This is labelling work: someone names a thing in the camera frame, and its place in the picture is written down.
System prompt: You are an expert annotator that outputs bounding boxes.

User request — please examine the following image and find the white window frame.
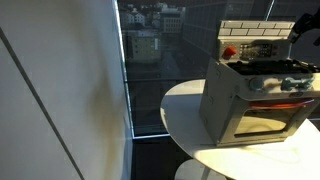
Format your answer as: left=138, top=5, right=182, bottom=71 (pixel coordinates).
left=114, top=0, right=171, bottom=140

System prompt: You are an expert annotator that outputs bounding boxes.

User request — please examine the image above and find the orange oven door handle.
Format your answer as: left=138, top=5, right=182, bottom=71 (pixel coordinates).
left=249, top=98, right=315, bottom=111

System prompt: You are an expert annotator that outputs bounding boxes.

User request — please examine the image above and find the round white table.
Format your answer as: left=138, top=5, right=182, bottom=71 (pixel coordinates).
left=159, top=79, right=320, bottom=180

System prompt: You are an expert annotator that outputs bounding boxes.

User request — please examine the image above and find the grey toy stove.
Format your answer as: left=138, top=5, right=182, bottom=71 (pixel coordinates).
left=199, top=19, right=320, bottom=148

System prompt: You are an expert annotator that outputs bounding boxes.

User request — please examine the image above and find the large orange stove button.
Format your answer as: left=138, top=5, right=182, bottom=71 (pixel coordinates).
left=221, top=45, right=239, bottom=61

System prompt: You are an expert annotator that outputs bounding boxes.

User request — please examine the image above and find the blue stove knob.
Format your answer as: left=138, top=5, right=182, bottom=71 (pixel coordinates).
left=280, top=76, right=298, bottom=92
left=296, top=77, right=315, bottom=91
left=248, top=76, right=266, bottom=93

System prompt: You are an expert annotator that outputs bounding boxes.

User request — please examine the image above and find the black stove burner grate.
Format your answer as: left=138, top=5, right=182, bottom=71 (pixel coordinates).
left=227, top=58, right=320, bottom=76

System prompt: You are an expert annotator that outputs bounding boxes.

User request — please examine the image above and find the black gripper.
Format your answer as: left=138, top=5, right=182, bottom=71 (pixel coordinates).
left=287, top=7, right=320, bottom=47

